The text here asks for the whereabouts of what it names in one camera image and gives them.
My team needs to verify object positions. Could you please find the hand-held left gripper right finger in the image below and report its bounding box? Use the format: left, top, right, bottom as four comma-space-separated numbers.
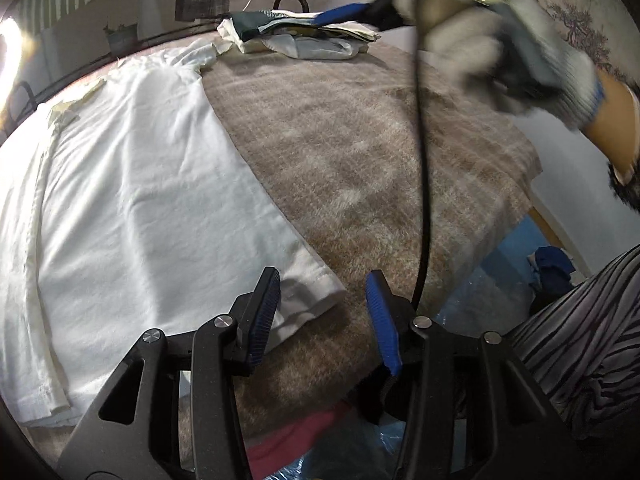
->
365, 269, 591, 480

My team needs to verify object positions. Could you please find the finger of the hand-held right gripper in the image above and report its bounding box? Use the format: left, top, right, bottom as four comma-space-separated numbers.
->
310, 0, 416, 32

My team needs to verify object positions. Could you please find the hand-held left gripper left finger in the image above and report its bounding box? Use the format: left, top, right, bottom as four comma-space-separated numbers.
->
55, 266, 281, 480

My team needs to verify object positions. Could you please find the white shirt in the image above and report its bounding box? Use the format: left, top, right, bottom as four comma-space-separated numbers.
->
0, 40, 348, 431

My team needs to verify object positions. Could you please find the person's right forearm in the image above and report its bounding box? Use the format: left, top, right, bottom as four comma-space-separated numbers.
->
580, 67, 640, 186

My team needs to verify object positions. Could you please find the person's right hand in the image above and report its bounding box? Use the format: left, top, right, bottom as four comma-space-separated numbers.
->
392, 0, 607, 132

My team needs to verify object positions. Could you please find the dark green garment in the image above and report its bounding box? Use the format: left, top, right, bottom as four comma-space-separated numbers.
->
235, 10, 321, 41

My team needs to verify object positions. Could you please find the pink cloth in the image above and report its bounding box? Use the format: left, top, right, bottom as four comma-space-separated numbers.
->
245, 400, 371, 480

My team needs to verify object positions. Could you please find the brown plaid blanket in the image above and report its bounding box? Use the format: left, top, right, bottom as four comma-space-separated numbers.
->
197, 35, 543, 466

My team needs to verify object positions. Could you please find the blue cloth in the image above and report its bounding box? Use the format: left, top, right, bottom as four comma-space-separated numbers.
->
527, 246, 576, 311

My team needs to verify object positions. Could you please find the potted plant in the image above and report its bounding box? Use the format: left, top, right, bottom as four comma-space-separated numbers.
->
102, 22, 141, 56

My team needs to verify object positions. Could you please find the person's striped clothing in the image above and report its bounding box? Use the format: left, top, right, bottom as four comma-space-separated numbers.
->
510, 245, 640, 441

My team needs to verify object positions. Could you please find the round bright lamp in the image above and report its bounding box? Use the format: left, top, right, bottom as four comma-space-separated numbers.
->
0, 15, 31, 126

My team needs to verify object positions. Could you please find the landscape wall painting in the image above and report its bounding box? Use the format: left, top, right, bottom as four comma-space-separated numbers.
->
515, 0, 632, 86

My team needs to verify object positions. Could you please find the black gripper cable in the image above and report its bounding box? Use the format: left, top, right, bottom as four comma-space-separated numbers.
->
410, 0, 434, 311

